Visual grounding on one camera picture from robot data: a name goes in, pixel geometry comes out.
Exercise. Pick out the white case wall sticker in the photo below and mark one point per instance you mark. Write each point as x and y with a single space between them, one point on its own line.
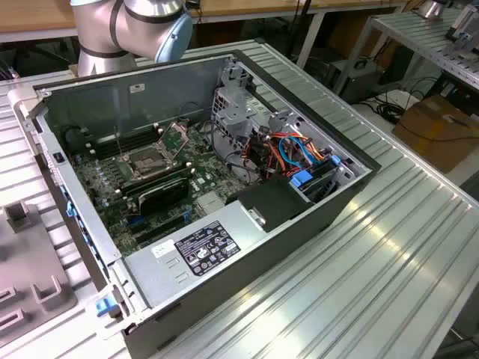
137 87

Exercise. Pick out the black RAM slot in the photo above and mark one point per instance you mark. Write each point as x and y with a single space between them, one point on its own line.
161 184
157 178
123 135
112 147

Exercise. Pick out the silver robot foot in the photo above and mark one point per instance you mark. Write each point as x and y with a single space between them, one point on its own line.
430 9

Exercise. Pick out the metal drive cage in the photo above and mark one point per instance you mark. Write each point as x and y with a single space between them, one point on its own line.
232 112

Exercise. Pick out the metal locking lever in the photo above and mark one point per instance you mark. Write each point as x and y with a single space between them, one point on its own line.
118 142

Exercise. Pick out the blue disk carrier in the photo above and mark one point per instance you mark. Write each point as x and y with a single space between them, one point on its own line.
300 181

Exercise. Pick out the black graphics card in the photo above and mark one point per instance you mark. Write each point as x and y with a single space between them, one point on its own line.
164 196

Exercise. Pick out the small silver bracket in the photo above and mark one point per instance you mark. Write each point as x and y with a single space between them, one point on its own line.
255 218

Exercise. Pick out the CPU socket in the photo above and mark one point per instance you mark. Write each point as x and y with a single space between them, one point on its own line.
144 162

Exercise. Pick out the blue expansion slot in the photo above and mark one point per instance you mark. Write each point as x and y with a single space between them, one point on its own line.
135 220

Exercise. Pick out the green motherboard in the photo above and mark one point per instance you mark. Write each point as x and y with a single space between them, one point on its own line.
209 168

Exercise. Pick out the metal slat side table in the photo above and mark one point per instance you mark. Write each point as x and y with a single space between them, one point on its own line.
415 33

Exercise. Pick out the black power supply label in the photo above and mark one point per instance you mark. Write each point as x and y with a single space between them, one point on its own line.
207 248

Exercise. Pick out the small blue carrier tab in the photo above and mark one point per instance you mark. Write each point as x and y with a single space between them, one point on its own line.
335 160

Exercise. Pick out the black plastic shroud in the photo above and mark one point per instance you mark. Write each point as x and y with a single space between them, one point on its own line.
273 202

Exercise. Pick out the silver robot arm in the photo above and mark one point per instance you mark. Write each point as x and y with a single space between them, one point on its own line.
105 22

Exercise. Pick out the white power supply sticker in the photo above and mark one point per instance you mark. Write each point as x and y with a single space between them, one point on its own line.
162 250

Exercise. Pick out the open grey PC case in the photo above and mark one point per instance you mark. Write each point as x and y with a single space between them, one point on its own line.
232 276

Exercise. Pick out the black expansion slot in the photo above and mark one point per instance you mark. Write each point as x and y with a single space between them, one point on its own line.
161 229

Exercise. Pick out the wooden desk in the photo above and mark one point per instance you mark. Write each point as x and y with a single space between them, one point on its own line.
262 5

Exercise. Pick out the black case fan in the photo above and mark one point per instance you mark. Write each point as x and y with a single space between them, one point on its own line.
73 138

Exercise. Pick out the grey parts rack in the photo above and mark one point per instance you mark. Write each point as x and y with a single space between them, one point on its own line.
33 261

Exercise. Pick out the black case switch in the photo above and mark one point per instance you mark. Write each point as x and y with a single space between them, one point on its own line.
58 158

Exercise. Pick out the grey device with blue part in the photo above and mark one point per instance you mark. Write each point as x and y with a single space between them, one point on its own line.
464 26

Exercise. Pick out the silver chipset heatsink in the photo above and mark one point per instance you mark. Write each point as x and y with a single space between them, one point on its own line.
210 203

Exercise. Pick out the small blue case clip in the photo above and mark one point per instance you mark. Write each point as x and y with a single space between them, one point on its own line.
69 209

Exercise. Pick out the grey power supply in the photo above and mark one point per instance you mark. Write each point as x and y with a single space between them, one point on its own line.
157 276

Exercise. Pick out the brown cardboard box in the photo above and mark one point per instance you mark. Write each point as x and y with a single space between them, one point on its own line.
438 134

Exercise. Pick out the blue case latch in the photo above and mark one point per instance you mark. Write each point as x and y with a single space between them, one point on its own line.
106 307

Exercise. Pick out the black box on floor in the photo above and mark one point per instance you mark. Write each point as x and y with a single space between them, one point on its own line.
359 80

